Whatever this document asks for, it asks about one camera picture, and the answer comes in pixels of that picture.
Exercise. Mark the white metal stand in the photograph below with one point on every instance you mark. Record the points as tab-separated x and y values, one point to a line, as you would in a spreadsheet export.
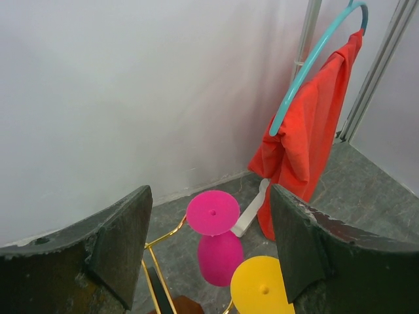
252	209

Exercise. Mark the orange plastic goblet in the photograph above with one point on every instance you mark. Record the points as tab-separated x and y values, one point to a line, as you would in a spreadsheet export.
257	287

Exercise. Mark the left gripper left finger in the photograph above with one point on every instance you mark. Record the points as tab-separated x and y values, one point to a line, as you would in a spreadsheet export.
91	266

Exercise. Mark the pink plastic goblet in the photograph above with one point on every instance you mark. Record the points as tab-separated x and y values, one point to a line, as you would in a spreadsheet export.
212	214

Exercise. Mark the red cloth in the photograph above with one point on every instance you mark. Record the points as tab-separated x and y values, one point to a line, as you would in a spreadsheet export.
297	155

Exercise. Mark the gold wire wine glass rack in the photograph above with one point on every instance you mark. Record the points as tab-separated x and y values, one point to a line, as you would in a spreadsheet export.
162	298

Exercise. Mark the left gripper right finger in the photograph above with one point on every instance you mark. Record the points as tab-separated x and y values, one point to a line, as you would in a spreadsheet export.
329	266

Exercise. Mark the teal hoop tube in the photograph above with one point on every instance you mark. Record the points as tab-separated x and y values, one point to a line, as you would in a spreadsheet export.
305	60

